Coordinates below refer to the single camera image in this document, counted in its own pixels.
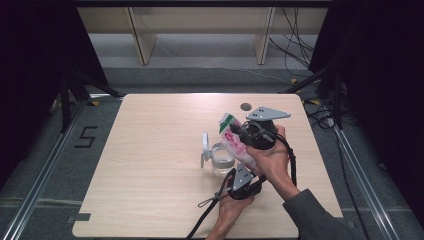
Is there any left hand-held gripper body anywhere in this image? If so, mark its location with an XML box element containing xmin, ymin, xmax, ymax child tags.
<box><xmin>228</xmin><ymin>163</ymin><xmax>263</xmax><ymax>201</ymax></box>

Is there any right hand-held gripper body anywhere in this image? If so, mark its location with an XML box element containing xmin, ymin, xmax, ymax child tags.
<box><xmin>241</xmin><ymin>105</ymin><xmax>292</xmax><ymax>151</ymax></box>

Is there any pink and white bag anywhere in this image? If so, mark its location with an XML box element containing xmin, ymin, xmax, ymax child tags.
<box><xmin>218</xmin><ymin>112</ymin><xmax>266</xmax><ymax>177</ymax></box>

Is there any clear jar with white lid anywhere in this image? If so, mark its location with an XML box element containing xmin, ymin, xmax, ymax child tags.
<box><xmin>199</xmin><ymin>130</ymin><xmax>238</xmax><ymax>178</ymax></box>

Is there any person's right hand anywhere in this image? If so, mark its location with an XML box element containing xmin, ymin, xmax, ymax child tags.
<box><xmin>246</xmin><ymin>125</ymin><xmax>301</xmax><ymax>202</ymax></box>

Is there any person's left hand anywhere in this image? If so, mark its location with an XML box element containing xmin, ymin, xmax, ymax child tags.
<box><xmin>216</xmin><ymin>195</ymin><xmax>256</xmax><ymax>235</ymax></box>

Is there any black metal stand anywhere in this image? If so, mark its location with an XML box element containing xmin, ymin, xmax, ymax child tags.
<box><xmin>59</xmin><ymin>68</ymin><xmax>123</xmax><ymax>134</ymax></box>
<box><xmin>279</xmin><ymin>63</ymin><xmax>345</xmax><ymax>130</ymax></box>

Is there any light wooden shelf unit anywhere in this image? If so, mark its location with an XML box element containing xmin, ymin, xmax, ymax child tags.
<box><xmin>77</xmin><ymin>6</ymin><xmax>329</xmax><ymax>66</ymax></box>

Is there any dark curtain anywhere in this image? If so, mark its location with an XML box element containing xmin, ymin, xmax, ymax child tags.
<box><xmin>0</xmin><ymin>0</ymin><xmax>110</xmax><ymax>189</ymax></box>
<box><xmin>308</xmin><ymin>0</ymin><xmax>424</xmax><ymax>229</ymax></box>

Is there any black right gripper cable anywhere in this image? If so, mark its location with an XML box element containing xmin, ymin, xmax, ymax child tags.
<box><xmin>275</xmin><ymin>133</ymin><xmax>299</xmax><ymax>188</ymax></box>

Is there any black left gripper strap cable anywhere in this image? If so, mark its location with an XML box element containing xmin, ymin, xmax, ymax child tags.
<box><xmin>184</xmin><ymin>168</ymin><xmax>238</xmax><ymax>240</ymax></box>

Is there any black floor cable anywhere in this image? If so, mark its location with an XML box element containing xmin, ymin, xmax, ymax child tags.
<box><xmin>304</xmin><ymin>99</ymin><xmax>372</xmax><ymax>240</ymax></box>

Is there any bundle of black cables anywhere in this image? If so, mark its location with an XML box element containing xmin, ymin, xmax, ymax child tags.
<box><xmin>268</xmin><ymin>7</ymin><xmax>317</xmax><ymax>78</ymax></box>

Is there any aluminium floor rail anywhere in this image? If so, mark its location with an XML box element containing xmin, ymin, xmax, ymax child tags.
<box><xmin>333</xmin><ymin>126</ymin><xmax>402</xmax><ymax>240</ymax></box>
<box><xmin>1</xmin><ymin>99</ymin><xmax>88</xmax><ymax>240</ymax></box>

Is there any black table edge bracket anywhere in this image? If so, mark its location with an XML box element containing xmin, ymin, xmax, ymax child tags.
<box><xmin>66</xmin><ymin>212</ymin><xmax>92</xmax><ymax>224</ymax></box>

